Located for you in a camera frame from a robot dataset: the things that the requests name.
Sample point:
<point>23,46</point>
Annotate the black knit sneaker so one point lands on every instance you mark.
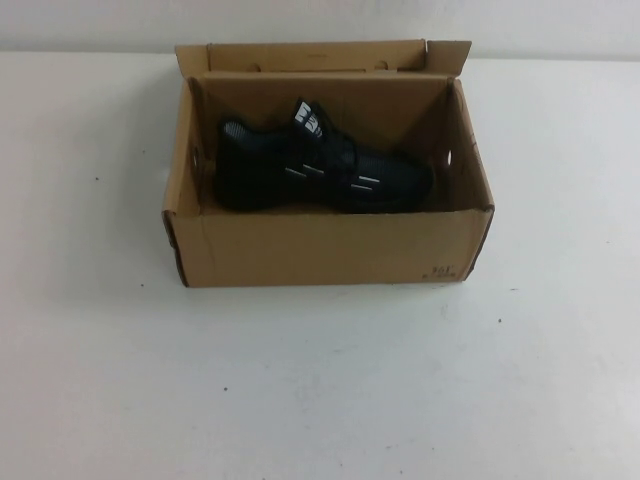
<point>260,165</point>

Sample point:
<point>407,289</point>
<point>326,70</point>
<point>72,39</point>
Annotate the brown cardboard shoe box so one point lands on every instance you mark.
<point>320,250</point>

